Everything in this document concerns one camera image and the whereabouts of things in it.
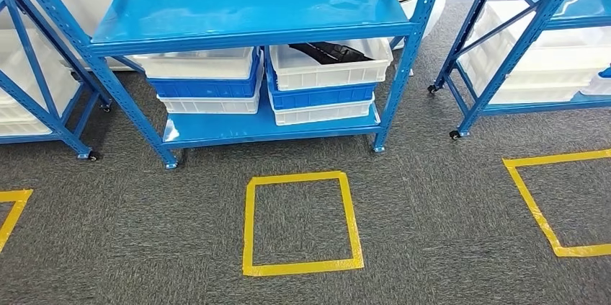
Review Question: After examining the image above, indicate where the blue metal shelf rack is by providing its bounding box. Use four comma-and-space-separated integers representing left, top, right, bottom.
0, 0, 114, 162
427, 0, 611, 141
0, 0, 452, 172

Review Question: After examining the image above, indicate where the black ribbed plastic part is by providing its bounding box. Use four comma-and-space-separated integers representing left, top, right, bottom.
288, 40, 376, 66

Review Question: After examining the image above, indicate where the yellow floor tape square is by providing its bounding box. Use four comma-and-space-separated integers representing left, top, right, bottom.
241, 170, 365, 278
501, 148, 611, 260
0, 189, 35, 254

